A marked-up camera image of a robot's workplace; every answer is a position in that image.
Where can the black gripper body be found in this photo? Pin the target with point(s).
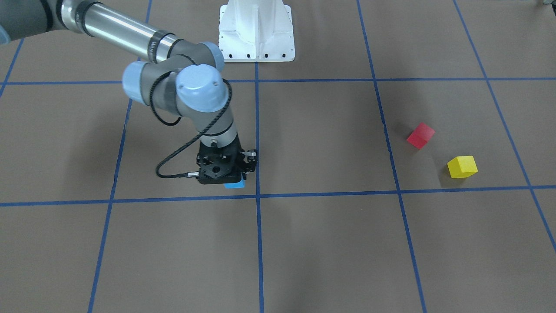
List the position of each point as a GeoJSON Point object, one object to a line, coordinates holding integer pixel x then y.
{"type": "Point", "coordinates": [249, 160]}

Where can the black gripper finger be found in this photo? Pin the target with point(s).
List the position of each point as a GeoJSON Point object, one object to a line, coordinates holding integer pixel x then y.
{"type": "Point", "coordinates": [251, 160]}

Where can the blue block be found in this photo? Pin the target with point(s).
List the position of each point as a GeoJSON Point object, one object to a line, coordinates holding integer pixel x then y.
{"type": "Point", "coordinates": [237, 185]}

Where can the red block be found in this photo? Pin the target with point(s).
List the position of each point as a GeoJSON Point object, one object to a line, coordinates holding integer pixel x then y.
{"type": "Point", "coordinates": [421, 135]}

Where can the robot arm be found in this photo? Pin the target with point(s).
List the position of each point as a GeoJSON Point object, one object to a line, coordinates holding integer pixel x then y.
{"type": "Point", "coordinates": [173, 77]}

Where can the yellow block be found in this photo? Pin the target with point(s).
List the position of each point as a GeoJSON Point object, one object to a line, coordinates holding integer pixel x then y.
{"type": "Point", "coordinates": [462, 166]}

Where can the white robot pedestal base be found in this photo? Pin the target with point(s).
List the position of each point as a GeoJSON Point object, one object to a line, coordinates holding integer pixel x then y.
{"type": "Point", "coordinates": [256, 31]}

